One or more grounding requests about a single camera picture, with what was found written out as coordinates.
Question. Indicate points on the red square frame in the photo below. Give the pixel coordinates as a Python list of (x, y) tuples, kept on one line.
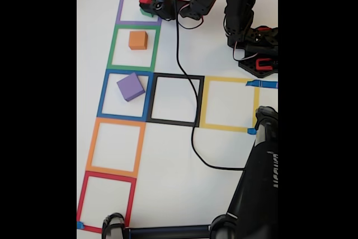
[(109, 177)]

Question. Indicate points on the blue tape strip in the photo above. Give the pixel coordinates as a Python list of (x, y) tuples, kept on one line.
[(265, 84)]

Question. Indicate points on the yellow square frame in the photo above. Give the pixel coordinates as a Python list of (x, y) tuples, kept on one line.
[(223, 127)]

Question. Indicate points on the green cube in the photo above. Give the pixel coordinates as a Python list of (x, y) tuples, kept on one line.
[(145, 13)]

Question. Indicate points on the orange square frame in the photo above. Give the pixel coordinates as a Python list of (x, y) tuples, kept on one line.
[(112, 170)]

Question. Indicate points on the small blue tape piece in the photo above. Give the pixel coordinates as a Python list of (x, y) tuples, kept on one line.
[(251, 131), (80, 225)]

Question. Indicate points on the large purple cube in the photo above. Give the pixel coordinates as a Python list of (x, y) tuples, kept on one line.
[(130, 86)]

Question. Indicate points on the purple square frame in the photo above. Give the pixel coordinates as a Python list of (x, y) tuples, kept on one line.
[(131, 22)]

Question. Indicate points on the orange cube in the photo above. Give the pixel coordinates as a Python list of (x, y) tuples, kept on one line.
[(137, 41)]

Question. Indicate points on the blue square frame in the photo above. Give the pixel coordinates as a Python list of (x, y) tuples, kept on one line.
[(120, 116)]

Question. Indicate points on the black square frame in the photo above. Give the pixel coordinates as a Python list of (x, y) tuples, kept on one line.
[(173, 122)]

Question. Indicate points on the black tripod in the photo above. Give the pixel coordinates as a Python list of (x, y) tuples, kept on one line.
[(257, 194)]

